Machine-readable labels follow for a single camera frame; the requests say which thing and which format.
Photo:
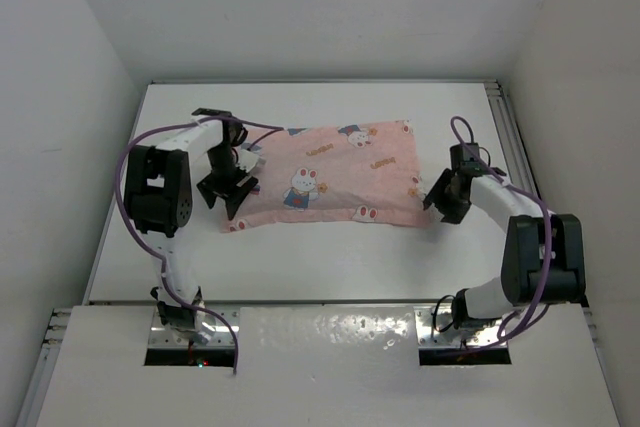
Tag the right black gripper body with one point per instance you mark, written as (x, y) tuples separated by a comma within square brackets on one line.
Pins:
[(449, 195)]

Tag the metal base plate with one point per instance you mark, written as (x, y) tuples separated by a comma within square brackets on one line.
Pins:
[(440, 337), (211, 333)]

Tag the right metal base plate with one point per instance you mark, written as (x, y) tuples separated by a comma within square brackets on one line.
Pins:
[(440, 337)]

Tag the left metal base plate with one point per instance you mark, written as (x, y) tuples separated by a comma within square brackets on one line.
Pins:
[(211, 333)]

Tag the pink bunny pillowcase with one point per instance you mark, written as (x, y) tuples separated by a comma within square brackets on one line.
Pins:
[(368, 173)]

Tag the right aluminium rail frame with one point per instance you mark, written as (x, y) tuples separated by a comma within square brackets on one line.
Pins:
[(508, 154)]

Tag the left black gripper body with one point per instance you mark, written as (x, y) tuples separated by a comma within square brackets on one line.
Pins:
[(223, 167)]

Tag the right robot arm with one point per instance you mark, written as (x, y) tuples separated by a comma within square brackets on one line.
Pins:
[(543, 256)]

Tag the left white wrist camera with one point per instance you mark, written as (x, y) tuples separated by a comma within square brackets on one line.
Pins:
[(248, 161)]

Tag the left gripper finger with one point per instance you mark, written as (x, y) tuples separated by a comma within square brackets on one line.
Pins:
[(210, 192), (237, 193)]

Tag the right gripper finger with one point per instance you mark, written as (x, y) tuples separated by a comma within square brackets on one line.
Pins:
[(438, 196), (453, 211)]

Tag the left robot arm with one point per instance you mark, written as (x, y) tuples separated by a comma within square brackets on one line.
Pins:
[(154, 189)]

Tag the white front cover panel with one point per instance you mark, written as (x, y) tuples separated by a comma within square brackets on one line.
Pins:
[(325, 366)]

